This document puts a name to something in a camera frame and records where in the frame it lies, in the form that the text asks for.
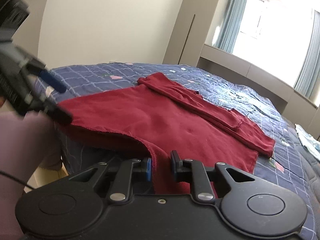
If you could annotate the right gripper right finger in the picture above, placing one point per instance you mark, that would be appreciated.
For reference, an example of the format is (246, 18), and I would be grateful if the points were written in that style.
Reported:
(194, 173)

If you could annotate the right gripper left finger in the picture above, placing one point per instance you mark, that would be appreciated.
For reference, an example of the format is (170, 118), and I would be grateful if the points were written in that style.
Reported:
(123, 179)

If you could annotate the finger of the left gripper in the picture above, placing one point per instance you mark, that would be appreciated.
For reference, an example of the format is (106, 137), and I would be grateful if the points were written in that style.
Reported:
(52, 81)
(56, 113)

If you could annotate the red knit sweater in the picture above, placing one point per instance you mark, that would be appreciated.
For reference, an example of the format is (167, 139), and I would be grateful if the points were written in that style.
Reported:
(158, 116)

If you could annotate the purple sleeved forearm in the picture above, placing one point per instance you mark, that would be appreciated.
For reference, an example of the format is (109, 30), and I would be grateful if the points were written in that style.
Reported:
(26, 142)

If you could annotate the blue plaid floral quilt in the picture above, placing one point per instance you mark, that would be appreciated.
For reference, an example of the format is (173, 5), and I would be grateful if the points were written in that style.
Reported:
(285, 166)

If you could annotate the grey bed sheet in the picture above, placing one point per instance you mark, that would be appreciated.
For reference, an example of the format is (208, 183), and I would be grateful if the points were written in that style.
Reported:
(310, 166)

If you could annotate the beige window bench shelf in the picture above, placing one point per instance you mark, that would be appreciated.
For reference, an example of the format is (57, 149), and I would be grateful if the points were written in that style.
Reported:
(287, 100)

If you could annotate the light blue folded cloth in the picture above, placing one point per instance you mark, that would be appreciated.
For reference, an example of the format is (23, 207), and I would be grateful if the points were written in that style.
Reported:
(308, 141)

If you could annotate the beige wardrobe cabinet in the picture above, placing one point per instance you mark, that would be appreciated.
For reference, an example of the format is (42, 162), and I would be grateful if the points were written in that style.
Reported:
(190, 32)

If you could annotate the right blue curtain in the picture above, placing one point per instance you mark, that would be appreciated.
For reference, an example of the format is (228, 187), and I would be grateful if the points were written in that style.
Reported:
(310, 71)

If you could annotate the blue curtain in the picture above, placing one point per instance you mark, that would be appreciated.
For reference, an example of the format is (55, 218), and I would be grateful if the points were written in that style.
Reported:
(231, 25)
(310, 71)

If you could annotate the bright window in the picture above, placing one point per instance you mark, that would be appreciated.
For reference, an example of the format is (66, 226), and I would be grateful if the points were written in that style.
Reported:
(274, 35)

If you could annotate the left blue curtain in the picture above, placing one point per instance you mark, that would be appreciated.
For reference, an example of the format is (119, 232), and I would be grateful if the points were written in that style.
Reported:
(231, 25)

